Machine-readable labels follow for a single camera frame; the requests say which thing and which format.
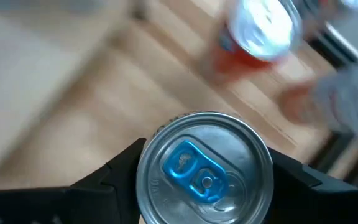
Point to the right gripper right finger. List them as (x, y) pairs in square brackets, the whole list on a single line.
[(322, 205)]

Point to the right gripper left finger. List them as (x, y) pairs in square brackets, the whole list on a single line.
[(89, 202)]

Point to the blue silver energy drink can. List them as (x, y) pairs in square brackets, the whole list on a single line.
[(204, 174)]

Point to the orange soda can blue logo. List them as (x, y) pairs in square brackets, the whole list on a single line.
[(259, 28)]

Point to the black table edge rail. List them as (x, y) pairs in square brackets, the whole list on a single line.
[(331, 51)]

